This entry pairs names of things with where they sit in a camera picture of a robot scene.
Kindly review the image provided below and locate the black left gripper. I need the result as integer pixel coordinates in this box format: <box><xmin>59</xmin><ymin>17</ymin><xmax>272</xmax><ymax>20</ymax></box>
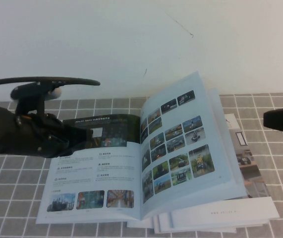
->
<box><xmin>14</xmin><ymin>112</ymin><xmax>94</xmax><ymax>159</ymax></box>

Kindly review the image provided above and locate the robot catalogue book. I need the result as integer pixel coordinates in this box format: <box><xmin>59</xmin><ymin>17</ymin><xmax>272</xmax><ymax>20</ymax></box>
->
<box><xmin>36</xmin><ymin>71</ymin><xmax>247</xmax><ymax>225</ymax></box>

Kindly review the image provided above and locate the grey checked tablecloth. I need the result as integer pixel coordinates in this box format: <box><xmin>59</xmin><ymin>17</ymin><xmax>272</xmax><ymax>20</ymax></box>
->
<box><xmin>0</xmin><ymin>93</ymin><xmax>283</xmax><ymax>238</ymax></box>

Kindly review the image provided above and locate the closed catalogue with photo cover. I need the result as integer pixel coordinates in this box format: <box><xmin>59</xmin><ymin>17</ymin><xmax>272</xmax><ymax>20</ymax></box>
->
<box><xmin>170</xmin><ymin>113</ymin><xmax>280</xmax><ymax>231</ymax></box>

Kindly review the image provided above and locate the white booklet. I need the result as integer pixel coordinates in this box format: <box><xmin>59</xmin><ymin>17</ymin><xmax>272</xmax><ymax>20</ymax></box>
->
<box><xmin>127</xmin><ymin>217</ymin><xmax>156</xmax><ymax>229</ymax></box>
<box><xmin>158</xmin><ymin>212</ymin><xmax>268</xmax><ymax>234</ymax></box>
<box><xmin>153</xmin><ymin>214</ymin><xmax>237</xmax><ymax>235</ymax></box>

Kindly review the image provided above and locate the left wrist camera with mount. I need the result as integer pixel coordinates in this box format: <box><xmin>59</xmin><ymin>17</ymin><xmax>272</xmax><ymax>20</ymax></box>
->
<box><xmin>9</xmin><ymin>83</ymin><xmax>63</xmax><ymax>116</ymax></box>

